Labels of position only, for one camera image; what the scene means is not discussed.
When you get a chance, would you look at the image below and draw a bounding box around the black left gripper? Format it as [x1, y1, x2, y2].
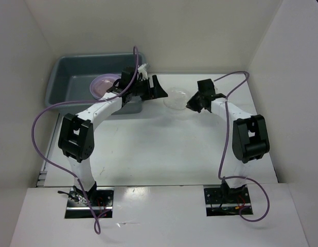
[130, 75, 167, 101]

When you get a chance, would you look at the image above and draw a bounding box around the clear bowl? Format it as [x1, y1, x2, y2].
[163, 87, 190, 110]

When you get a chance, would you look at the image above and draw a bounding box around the brown translucent square plate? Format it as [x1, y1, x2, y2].
[93, 79, 114, 98]

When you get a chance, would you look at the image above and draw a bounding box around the purple plastic plate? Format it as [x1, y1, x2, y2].
[90, 74, 120, 100]

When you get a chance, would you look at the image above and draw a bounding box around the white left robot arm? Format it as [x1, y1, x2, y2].
[58, 66, 168, 206]

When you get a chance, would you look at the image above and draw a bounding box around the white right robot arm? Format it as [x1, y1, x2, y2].
[186, 79, 270, 202]

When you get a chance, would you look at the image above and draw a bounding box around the grey plastic bin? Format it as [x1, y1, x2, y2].
[45, 52, 136, 116]

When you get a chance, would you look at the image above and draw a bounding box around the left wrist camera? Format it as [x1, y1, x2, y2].
[137, 63, 150, 81]

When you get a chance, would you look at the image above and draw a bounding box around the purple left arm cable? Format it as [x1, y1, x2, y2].
[31, 45, 139, 235]

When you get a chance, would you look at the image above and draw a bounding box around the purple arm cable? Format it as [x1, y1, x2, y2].
[31, 45, 139, 235]
[214, 71, 272, 222]

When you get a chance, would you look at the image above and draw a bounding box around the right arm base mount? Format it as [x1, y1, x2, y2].
[203, 182, 253, 217]

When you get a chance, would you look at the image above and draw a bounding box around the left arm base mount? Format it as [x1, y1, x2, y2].
[57, 187, 114, 219]

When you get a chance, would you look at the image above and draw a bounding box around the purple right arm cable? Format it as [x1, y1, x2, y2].
[214, 71, 272, 222]

